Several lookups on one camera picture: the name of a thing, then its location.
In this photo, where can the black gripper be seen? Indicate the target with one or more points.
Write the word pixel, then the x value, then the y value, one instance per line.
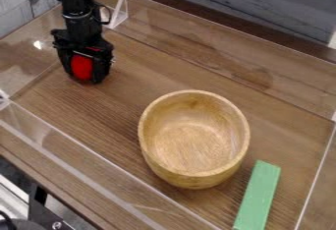
pixel 95 46

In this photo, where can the red plush strawberry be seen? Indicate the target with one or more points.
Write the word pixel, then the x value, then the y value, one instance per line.
pixel 82 67

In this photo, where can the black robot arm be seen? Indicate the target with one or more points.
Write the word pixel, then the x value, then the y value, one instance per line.
pixel 83 20

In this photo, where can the wooden bowl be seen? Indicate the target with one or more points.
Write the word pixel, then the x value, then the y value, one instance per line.
pixel 194 136

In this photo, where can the black table leg clamp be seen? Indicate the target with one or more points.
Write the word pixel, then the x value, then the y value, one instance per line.
pixel 40 214

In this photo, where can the green rectangular block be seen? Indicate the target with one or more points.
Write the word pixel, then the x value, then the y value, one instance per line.
pixel 255 208

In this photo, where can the clear acrylic corner bracket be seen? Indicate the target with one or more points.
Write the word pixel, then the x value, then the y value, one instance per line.
pixel 114 15

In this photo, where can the clear acrylic tray wall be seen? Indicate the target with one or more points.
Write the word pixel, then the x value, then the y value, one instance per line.
pixel 68 133

